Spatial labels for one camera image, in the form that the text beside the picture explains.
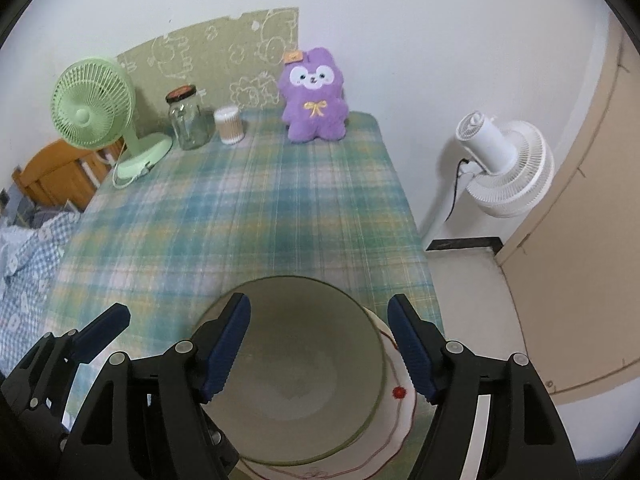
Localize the purple plush bunny toy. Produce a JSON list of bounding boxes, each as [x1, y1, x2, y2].
[[278, 47, 349, 143]]

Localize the checkered bear pattern blanket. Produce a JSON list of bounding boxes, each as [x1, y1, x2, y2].
[[0, 212, 80, 376]]

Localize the white standing fan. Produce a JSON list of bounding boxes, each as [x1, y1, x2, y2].
[[421, 110, 555, 248]]

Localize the white plate red floral trim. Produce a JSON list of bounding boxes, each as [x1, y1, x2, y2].
[[236, 314, 416, 480]]

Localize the green desk fan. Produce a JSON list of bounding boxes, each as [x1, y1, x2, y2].
[[50, 56, 172, 188]]

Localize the glass jar black lid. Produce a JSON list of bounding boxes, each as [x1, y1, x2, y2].
[[165, 84, 210, 151]]

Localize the beige door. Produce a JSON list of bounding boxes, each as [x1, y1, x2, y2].
[[498, 22, 639, 404]]

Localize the white fan power cord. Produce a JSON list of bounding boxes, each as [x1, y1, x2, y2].
[[110, 159, 156, 190]]

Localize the black fan power cable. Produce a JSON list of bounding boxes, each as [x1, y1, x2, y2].
[[441, 158, 474, 224]]

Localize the leaf pattern ceramic bowl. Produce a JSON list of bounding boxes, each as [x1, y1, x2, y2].
[[204, 276, 386, 466]]

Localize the plaid green blue tablecloth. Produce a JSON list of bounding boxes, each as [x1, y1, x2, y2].
[[43, 108, 442, 358]]

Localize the wooden chair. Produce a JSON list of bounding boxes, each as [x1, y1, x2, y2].
[[12, 140, 125, 211]]

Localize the green animal pattern mat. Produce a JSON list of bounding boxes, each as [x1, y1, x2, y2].
[[117, 8, 298, 129]]

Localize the cotton swab container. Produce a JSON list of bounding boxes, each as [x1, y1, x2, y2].
[[214, 105, 245, 145]]

